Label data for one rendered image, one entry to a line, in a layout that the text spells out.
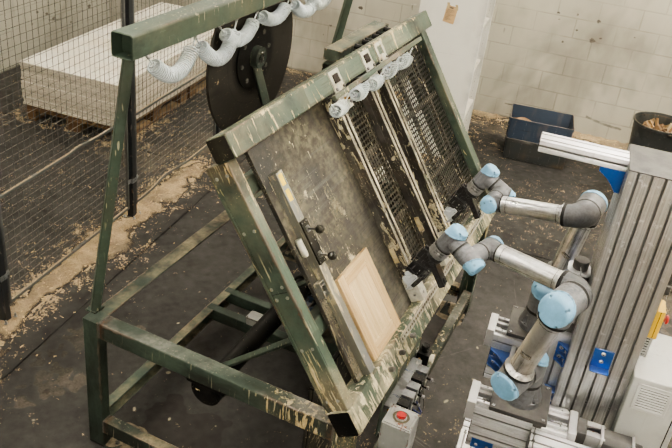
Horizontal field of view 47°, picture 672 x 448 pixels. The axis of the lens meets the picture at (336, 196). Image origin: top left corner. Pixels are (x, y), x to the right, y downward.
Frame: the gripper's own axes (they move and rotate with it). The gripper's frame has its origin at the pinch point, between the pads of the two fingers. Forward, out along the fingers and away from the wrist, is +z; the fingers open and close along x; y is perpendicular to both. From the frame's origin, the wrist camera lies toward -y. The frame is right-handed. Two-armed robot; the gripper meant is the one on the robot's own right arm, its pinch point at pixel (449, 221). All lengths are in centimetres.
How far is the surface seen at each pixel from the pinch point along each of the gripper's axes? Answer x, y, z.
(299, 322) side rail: 94, 30, 24
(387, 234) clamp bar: 9.8, 18.7, 21.2
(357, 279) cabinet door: 45, 19, 27
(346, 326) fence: 70, 12, 31
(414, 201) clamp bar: -25.6, 15.8, 17.8
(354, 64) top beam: -19, 81, -23
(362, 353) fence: 70, -1, 37
